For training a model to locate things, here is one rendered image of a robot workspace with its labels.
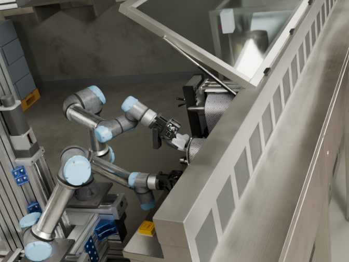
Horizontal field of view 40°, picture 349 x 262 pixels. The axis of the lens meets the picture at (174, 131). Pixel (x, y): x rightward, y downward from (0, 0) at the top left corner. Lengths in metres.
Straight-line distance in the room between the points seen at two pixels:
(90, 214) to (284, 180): 1.55
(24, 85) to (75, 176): 4.67
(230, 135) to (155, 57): 4.91
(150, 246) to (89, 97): 0.82
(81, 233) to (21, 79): 4.17
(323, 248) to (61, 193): 1.21
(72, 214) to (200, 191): 1.80
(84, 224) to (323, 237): 1.29
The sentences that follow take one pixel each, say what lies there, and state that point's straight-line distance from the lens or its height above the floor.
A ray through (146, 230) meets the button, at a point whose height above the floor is 0.92.
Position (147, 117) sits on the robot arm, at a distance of 2.13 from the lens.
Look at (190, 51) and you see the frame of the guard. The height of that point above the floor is 1.80.
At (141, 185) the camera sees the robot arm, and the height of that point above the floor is 1.11.
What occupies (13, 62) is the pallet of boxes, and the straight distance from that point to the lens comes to 6.57.
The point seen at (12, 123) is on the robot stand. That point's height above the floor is 1.45.
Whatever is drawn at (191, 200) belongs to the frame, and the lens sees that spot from 1.15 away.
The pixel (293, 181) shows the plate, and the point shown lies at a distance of 1.54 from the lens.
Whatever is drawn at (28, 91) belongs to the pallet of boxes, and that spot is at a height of 0.17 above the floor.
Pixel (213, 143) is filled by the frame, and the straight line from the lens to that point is 1.36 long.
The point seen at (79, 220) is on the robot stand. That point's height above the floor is 0.73.
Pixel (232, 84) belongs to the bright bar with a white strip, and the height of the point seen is 1.45.
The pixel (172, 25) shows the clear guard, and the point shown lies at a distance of 1.75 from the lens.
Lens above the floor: 2.33
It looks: 28 degrees down
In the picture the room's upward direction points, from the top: 12 degrees counter-clockwise
